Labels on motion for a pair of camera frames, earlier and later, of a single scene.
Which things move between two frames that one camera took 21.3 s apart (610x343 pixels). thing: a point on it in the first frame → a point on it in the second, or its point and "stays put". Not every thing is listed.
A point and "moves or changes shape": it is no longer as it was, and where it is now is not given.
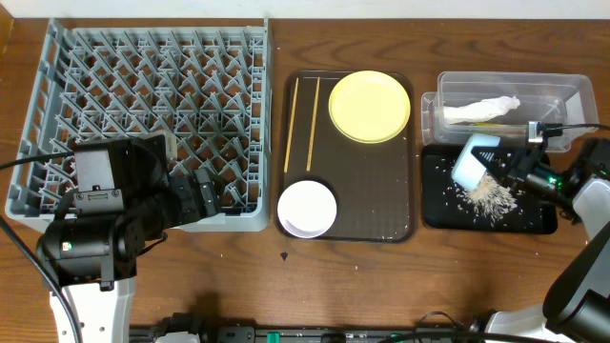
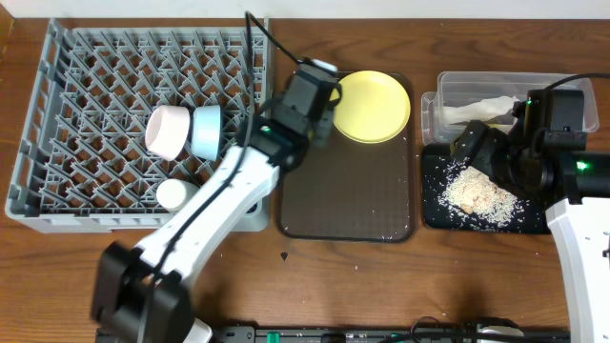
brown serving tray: (372, 185) stays put
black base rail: (198, 325) stays put
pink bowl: (307, 209) → (166, 130)
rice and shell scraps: (490, 197) moves or changes shape
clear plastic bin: (502, 104) stays put
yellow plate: (369, 107) stays put
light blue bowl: (467, 170) → (206, 131)
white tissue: (479, 110) stays put
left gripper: (208, 201) → (321, 123)
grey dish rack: (204, 81) stays put
